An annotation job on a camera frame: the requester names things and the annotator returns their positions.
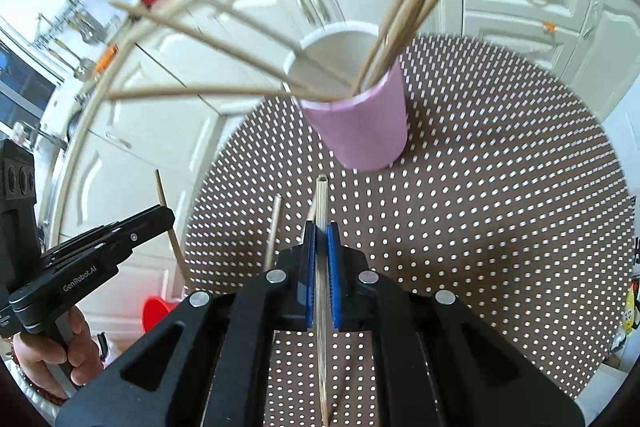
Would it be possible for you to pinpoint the light wooden chopstick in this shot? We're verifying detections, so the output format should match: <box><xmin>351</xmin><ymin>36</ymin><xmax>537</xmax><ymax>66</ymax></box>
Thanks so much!
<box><xmin>154</xmin><ymin>170</ymin><xmax>192</xmax><ymax>291</ymax></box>
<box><xmin>315</xmin><ymin>175</ymin><xmax>332</xmax><ymax>427</ymax></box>
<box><xmin>263</xmin><ymin>195</ymin><xmax>282</xmax><ymax>272</ymax></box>

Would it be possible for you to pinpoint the brown polka-dot tablecloth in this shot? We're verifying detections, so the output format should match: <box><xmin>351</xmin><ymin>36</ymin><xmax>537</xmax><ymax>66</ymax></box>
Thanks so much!
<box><xmin>182</xmin><ymin>34</ymin><xmax>638</xmax><ymax>427</ymax></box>

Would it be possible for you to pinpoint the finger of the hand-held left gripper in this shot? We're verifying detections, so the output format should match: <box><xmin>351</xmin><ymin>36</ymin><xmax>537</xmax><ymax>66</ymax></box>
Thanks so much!
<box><xmin>42</xmin><ymin>205</ymin><xmax>177</xmax><ymax>280</ymax></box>

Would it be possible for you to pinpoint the red plastic bucket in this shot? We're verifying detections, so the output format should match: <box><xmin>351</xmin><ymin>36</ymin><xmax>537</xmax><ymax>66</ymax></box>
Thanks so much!
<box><xmin>142</xmin><ymin>297</ymin><xmax>180</xmax><ymax>334</ymax></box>

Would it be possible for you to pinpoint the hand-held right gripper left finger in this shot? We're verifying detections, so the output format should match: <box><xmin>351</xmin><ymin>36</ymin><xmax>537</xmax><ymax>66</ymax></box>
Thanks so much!
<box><xmin>57</xmin><ymin>222</ymin><xmax>317</xmax><ymax>427</ymax></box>

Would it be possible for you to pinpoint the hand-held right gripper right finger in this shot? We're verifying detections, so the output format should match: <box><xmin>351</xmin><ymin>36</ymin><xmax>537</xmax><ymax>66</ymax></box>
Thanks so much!
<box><xmin>327</xmin><ymin>222</ymin><xmax>584</xmax><ymax>427</ymax></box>

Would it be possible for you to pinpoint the pink cup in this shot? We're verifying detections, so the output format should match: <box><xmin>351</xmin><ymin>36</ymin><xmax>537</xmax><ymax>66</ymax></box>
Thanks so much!
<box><xmin>282</xmin><ymin>22</ymin><xmax>408</xmax><ymax>172</ymax></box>

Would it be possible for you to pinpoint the person's left hand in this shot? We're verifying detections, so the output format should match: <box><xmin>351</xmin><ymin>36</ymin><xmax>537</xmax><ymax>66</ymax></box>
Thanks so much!
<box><xmin>12</xmin><ymin>307</ymin><xmax>96</xmax><ymax>400</ymax></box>

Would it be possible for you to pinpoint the sliding window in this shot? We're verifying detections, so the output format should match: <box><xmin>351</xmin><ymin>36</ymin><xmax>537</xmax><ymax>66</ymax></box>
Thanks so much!
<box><xmin>0</xmin><ymin>52</ymin><xmax>56</xmax><ymax>130</ymax></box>

